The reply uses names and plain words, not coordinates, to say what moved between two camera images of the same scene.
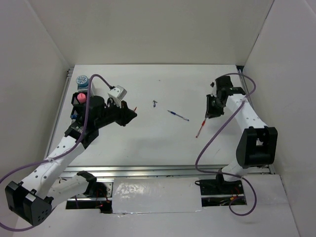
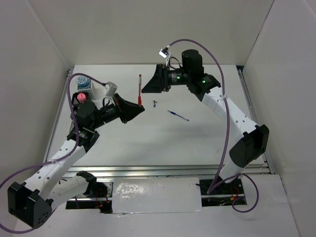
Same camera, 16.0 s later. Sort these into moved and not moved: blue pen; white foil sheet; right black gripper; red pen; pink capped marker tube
Moved: right black gripper; red pen
Not moved: pink capped marker tube; white foil sheet; blue pen
